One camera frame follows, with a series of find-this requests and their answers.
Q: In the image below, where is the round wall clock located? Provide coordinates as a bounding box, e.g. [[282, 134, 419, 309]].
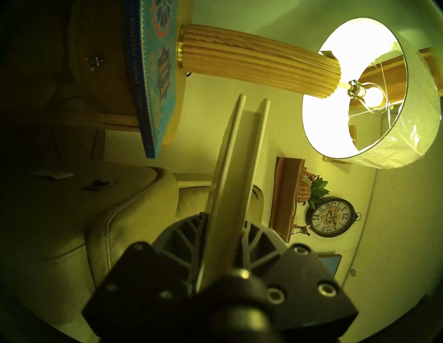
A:
[[305, 197, 362, 238]]

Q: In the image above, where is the black sofa switch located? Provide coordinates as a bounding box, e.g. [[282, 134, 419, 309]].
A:
[[81, 179, 113, 192]]

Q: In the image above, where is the live-edge wooden wall shelf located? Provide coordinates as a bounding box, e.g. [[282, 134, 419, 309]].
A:
[[269, 157, 306, 243]]

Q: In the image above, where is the round wooden side table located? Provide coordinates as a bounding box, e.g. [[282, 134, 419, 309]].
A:
[[52, 0, 194, 146]]

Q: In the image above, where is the white sofa tag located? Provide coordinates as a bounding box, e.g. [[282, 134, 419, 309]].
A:
[[30, 169, 75, 180]]

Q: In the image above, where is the plant in wicker pot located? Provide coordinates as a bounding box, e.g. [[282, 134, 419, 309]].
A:
[[297, 176, 331, 210]]

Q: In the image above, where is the table lamp with wooden column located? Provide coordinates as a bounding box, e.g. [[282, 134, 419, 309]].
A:
[[177, 17, 442, 170]]

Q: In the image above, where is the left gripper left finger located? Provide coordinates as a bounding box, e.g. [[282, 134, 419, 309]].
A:
[[82, 213, 208, 343]]

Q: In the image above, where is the beige leather sofa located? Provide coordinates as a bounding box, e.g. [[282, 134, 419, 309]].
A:
[[0, 161, 265, 343]]

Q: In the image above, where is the cream Amish hardcover book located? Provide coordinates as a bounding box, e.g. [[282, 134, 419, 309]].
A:
[[196, 93, 271, 294]]

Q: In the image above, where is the blue Rumi poems book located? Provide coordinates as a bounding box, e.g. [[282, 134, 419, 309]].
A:
[[124, 0, 180, 159]]

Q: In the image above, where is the framed landscape painting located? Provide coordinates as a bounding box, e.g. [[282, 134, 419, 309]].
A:
[[317, 253, 342, 279]]

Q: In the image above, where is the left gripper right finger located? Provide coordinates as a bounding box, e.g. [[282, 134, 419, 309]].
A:
[[230, 221, 359, 341]]

